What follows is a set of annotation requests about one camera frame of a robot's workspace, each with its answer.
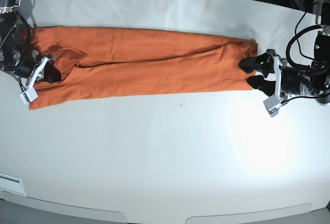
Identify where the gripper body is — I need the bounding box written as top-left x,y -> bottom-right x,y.
10,50 -> 55,91
265,49 -> 311,105

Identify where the orange T-shirt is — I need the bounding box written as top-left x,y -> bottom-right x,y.
29,26 -> 258,110

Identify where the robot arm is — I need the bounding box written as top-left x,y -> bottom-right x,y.
1,0 -> 61,91
238,0 -> 329,114

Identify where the white label sticker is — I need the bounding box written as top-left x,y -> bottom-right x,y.
0,173 -> 26,197

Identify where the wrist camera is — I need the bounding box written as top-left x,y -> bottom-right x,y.
20,87 -> 38,105
263,95 -> 282,118

